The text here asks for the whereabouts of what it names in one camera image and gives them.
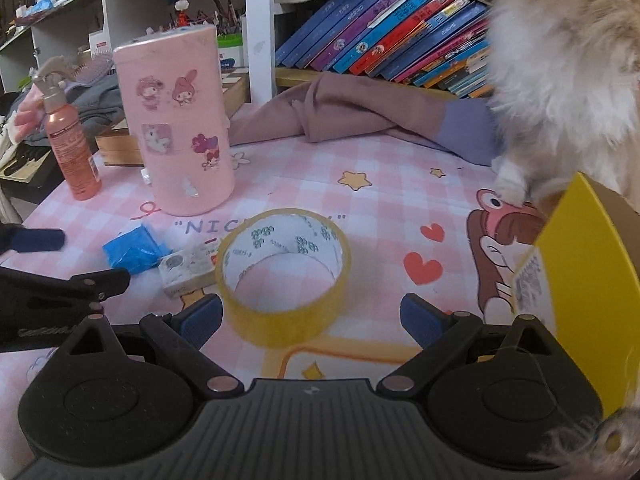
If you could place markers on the row of colourful books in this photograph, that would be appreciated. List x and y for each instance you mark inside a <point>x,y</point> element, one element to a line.
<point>375,35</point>

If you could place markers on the mauve cloth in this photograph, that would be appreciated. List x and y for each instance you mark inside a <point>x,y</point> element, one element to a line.
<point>340,105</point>

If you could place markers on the orange spray bottle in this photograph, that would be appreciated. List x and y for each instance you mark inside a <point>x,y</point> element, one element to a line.
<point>75,160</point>

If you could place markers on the pink soft item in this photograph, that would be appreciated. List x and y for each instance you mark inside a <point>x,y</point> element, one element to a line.
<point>27,115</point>

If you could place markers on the fluffy orange and white cat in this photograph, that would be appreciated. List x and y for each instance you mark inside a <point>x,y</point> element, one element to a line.
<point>560,60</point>

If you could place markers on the lavender cloth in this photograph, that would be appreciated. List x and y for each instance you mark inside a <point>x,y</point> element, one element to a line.
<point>465,130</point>

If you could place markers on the pink checked printed tablecloth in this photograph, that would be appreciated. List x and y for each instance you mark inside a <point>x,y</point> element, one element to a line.
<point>375,200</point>

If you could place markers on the yellow cardboard box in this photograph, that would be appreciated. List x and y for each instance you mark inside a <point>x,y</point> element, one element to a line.
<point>590,270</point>

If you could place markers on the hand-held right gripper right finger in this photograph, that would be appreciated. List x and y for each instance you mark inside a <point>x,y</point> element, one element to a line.
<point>420,320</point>

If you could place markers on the white bookshelf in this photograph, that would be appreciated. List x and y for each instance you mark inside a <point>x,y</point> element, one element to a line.
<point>260,35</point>

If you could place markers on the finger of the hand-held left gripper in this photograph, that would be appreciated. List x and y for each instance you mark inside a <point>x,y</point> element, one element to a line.
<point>100,282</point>
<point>37,240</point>

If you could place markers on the blue wipes pack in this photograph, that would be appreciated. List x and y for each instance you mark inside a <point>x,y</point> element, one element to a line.
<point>41,5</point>

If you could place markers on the fluffy beige tuft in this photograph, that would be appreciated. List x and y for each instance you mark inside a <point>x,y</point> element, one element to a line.
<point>590,445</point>

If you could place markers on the lilac hairbrush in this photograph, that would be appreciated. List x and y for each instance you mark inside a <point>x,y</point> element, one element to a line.
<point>95,67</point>

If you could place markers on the white box red label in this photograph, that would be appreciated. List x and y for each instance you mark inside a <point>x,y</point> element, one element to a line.
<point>100,46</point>

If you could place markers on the small white printed box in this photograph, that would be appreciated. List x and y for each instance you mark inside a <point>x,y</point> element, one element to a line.
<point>187,270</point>

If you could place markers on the grey cloth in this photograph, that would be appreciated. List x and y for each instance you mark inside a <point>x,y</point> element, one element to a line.
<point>95,100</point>

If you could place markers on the yellow tape roll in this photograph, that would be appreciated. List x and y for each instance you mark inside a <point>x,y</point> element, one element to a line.
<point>280,329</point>

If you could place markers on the white pen holder with pens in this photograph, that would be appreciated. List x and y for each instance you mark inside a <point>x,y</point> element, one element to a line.
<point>230,50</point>

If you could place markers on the blue plastic packet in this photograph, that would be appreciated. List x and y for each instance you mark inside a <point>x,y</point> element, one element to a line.
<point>132,252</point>

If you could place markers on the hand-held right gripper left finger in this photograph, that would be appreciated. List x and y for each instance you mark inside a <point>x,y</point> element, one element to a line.
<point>200,320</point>

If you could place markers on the pink sticker-covered canister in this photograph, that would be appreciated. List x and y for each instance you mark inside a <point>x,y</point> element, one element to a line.
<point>170,175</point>

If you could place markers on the black flat board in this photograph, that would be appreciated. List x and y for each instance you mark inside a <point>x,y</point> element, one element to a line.
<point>35,167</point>

